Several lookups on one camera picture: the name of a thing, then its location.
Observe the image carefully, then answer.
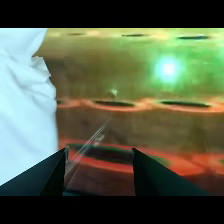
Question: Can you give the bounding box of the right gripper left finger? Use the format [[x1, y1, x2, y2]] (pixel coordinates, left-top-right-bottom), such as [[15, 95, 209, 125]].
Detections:
[[0, 147, 67, 197]]

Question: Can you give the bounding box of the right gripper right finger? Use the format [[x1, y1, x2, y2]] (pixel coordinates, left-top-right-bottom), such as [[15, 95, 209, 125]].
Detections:
[[132, 147, 210, 197]]

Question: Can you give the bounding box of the white shirt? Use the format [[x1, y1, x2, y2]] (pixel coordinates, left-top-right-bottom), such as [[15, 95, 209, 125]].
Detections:
[[0, 28, 60, 186]]

